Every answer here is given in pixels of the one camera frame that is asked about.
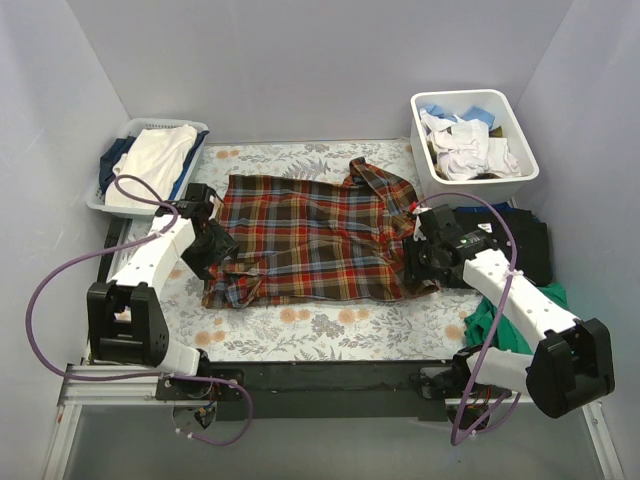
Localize plaid long sleeve shirt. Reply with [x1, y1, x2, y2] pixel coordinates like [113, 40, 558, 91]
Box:
[202, 158, 438, 309]

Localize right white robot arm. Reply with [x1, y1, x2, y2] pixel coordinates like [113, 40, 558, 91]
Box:
[403, 206, 615, 418]

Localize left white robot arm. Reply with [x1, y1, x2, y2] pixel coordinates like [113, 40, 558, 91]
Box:
[87, 183, 239, 400]

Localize white plastic bin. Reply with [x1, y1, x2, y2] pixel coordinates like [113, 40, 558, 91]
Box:
[410, 89, 540, 206]

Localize floral table mat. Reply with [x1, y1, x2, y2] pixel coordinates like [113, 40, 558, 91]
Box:
[87, 140, 481, 362]

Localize green shirt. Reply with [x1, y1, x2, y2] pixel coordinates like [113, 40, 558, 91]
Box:
[464, 283, 569, 355]

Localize black folded shirt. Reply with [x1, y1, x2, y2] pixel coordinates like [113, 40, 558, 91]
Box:
[453, 203, 553, 287]

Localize white crumpled clothes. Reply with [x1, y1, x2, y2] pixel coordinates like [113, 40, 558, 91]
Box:
[419, 114, 522, 181]

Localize white folded garment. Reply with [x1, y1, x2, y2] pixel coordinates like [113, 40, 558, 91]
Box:
[104, 124, 198, 210]

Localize navy blue garment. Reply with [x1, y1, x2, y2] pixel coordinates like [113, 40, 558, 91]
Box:
[98, 136, 136, 194]

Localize light blue garment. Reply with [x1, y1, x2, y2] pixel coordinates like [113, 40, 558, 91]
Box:
[419, 104, 495, 128]

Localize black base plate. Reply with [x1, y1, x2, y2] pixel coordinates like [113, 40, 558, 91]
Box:
[154, 360, 516, 424]

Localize aluminium frame rail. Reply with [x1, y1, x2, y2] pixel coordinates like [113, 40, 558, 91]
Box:
[45, 379, 624, 479]

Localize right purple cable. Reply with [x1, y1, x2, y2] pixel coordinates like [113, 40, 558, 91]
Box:
[409, 192, 524, 447]

